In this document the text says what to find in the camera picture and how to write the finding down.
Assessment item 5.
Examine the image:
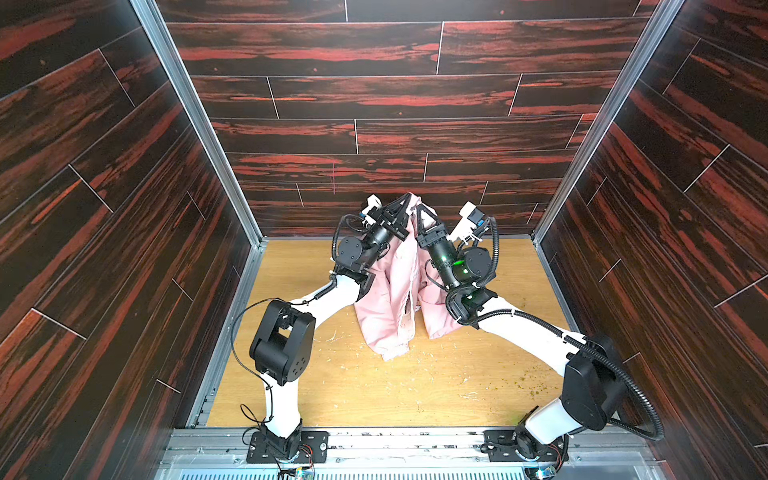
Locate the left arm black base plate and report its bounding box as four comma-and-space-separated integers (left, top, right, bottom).
246, 429, 330, 464

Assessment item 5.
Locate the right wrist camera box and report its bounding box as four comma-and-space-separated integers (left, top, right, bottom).
452, 202, 486, 242

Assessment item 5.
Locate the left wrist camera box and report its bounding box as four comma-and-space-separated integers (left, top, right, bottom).
359, 195, 382, 225

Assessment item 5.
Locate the aluminium front rail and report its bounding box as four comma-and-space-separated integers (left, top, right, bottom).
155, 427, 670, 479

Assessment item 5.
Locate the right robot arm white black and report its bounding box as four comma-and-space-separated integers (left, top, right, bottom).
416, 203, 664, 461

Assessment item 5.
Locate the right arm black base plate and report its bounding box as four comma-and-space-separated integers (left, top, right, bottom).
480, 429, 568, 463

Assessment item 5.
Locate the pink zip-up jacket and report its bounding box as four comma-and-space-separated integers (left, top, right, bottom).
354, 196, 460, 361

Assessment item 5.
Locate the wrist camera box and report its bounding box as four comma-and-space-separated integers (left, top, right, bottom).
359, 195, 382, 225
452, 202, 486, 242

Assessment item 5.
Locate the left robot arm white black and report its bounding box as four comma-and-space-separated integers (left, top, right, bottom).
249, 193, 412, 460

